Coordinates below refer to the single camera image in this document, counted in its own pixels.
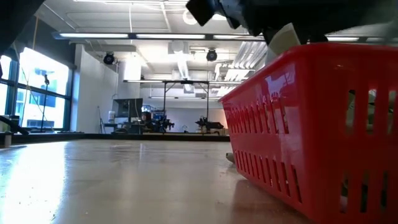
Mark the black aluminium table frame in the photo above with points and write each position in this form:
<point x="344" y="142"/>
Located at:
<point x="124" y="137"/>

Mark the red plastic slotted basket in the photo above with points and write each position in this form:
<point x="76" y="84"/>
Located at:
<point x="311" y="124"/>

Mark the black tripod stand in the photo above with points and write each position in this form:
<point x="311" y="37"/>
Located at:
<point x="46" y="79"/>

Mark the large window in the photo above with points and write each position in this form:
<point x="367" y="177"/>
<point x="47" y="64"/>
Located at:
<point x="43" y="74"/>

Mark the white canister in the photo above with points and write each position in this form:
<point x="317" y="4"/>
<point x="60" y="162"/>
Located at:
<point x="111" y="116"/>

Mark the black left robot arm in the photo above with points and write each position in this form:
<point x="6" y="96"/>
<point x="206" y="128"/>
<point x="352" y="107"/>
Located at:
<point x="12" y="18"/>

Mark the black background robot arm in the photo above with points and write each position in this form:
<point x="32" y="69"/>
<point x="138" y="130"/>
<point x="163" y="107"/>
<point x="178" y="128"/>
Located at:
<point x="158" y="124"/>
<point x="208" y="125"/>

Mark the white ventilation duct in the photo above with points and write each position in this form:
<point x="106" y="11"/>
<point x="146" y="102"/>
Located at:
<point x="183" y="67"/>

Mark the black metal gantry frame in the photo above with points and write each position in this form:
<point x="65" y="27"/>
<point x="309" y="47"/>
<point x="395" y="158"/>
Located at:
<point x="186" y="81"/>

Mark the ceiling strip light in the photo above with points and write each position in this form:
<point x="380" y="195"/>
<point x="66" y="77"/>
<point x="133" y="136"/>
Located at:
<point x="342" y="39"/>
<point x="93" y="35"/>
<point x="171" y="36"/>
<point x="236" y="37"/>

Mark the black round ceiling speaker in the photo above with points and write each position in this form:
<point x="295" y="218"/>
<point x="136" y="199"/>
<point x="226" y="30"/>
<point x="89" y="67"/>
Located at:
<point x="109" y="58"/>
<point x="211" y="55"/>

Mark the dark computer monitor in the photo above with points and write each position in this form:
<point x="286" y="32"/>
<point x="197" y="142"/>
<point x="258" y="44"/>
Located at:
<point x="127" y="108"/>

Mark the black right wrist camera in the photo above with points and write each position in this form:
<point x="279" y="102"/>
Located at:
<point x="201" y="11"/>

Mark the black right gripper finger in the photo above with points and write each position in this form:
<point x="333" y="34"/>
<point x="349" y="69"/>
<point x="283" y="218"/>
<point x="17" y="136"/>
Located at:
<point x="268" y="35"/>
<point x="314" y="38"/>

